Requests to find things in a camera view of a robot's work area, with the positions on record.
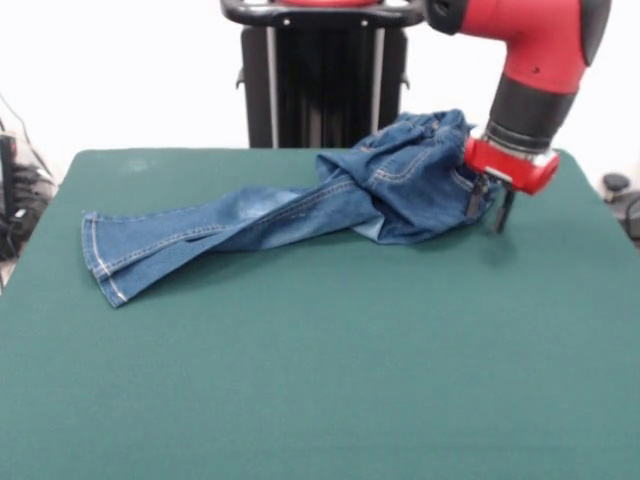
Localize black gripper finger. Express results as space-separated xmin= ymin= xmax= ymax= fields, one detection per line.
xmin=465 ymin=172 xmax=489 ymax=224
xmin=490 ymin=180 xmax=516 ymax=235

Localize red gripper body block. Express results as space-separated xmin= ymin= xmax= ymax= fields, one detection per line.
xmin=463 ymin=127 xmax=561 ymax=196

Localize blue denim jeans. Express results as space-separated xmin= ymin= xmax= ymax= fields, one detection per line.
xmin=80 ymin=108 xmax=504 ymax=310

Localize black chair base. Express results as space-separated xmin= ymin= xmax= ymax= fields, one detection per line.
xmin=602 ymin=172 xmax=640 ymax=249

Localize dark green table cloth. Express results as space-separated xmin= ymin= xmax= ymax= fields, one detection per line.
xmin=0 ymin=147 xmax=640 ymax=480

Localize black electronics box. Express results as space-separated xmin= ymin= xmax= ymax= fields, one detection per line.
xmin=0 ymin=133 xmax=19 ymax=217

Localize black robot pedestal stand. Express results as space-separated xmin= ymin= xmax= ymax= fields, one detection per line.
xmin=219 ymin=0 xmax=434 ymax=150

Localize black cable bundle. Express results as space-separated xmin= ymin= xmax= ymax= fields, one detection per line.
xmin=0 ymin=162 xmax=55 ymax=261

